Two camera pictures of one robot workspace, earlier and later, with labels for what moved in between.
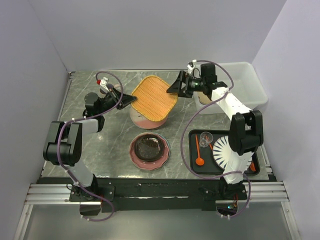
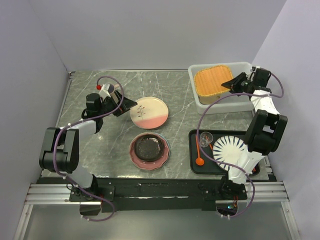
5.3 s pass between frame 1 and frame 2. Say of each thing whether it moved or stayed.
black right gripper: moved
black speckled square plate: stayed
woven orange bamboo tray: moved
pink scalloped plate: stayed
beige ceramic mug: moved
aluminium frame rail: stayed
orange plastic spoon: stayed
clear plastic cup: stayed
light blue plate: stayed
